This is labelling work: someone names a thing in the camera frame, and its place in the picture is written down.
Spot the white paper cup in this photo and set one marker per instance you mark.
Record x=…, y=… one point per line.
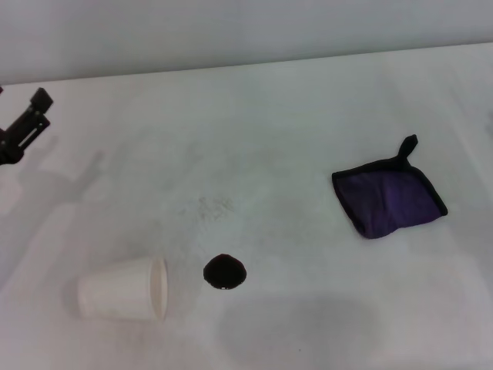
x=119, y=291

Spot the purple rag with black trim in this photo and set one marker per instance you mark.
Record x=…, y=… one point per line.
x=389, y=196

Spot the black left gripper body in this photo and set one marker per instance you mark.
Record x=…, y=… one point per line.
x=9, y=148

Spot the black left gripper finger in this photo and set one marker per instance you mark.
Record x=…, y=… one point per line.
x=34, y=117

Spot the black water stain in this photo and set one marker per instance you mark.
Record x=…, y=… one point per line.
x=224, y=272

